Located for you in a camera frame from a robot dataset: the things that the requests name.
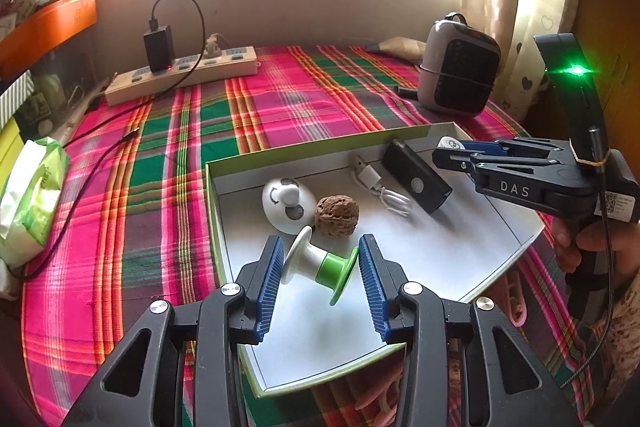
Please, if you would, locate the white power strip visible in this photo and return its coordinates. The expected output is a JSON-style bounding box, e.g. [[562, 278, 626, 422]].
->
[[104, 46, 259, 106]]

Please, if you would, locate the heart print curtain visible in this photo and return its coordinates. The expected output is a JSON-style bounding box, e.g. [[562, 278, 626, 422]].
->
[[460, 0, 581, 122]]

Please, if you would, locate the white plug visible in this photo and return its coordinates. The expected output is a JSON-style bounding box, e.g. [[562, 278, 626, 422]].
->
[[204, 34, 227, 58]]

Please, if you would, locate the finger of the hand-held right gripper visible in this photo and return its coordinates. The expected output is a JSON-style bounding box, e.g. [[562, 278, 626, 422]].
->
[[431, 147, 568, 182], [457, 137, 571, 158]]

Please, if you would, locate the white usb cable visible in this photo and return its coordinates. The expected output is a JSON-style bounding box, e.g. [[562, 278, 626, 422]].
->
[[348, 155, 414, 219]]

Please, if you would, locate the pink green plaid blanket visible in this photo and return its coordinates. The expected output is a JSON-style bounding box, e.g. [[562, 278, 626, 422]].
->
[[20, 44, 621, 427]]

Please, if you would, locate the green white cardboard box tray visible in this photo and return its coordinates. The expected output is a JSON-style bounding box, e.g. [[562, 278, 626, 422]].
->
[[205, 121, 546, 400]]

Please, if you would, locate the person's right hand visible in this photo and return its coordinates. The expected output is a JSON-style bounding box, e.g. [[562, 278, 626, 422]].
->
[[551, 217, 640, 295]]

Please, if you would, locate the green wet wipes pack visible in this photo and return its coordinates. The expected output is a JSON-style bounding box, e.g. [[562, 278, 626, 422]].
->
[[0, 137, 71, 268]]

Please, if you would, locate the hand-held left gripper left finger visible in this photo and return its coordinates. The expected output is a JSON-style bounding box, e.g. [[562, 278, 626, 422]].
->
[[60, 234, 286, 427]]

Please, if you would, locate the orange box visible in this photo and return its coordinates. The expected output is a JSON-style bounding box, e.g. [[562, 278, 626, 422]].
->
[[0, 0, 98, 78]]

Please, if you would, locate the brown walnut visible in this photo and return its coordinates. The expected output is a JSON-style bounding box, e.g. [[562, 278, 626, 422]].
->
[[314, 195, 361, 238]]

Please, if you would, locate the black rectangular device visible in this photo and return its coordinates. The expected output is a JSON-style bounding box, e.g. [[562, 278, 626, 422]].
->
[[382, 139, 453, 214]]

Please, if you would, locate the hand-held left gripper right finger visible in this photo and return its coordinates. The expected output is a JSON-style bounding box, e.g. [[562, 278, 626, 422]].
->
[[357, 233, 583, 427]]

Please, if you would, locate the black charger cable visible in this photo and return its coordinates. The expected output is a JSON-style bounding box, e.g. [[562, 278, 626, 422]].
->
[[10, 0, 207, 280]]

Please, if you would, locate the black charger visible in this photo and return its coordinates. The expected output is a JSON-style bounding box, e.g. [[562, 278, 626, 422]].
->
[[143, 26, 176, 74]]

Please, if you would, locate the beige cloth pouch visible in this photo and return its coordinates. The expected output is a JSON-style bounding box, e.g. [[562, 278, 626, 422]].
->
[[366, 37, 428, 60]]

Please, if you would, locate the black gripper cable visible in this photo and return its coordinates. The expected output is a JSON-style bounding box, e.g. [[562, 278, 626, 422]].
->
[[560, 124, 618, 390]]

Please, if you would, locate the person's right forearm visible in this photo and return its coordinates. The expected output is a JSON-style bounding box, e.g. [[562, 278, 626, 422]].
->
[[587, 279, 640, 413]]

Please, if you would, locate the white round jar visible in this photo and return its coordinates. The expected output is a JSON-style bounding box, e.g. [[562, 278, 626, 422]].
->
[[436, 135, 466, 155]]

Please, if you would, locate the green white spool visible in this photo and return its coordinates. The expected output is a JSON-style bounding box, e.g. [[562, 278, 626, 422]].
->
[[281, 226, 361, 306]]

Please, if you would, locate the green white striped box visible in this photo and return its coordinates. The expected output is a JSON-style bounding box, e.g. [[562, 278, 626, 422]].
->
[[0, 72, 33, 128]]

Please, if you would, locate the grey space heater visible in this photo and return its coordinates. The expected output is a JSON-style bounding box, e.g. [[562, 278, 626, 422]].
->
[[417, 13, 502, 116]]

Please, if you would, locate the white panda egg toy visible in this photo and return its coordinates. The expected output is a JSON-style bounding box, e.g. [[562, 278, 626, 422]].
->
[[261, 177, 317, 235]]

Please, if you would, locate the glass tank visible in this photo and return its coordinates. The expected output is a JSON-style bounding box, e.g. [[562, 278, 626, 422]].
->
[[25, 19, 101, 128]]

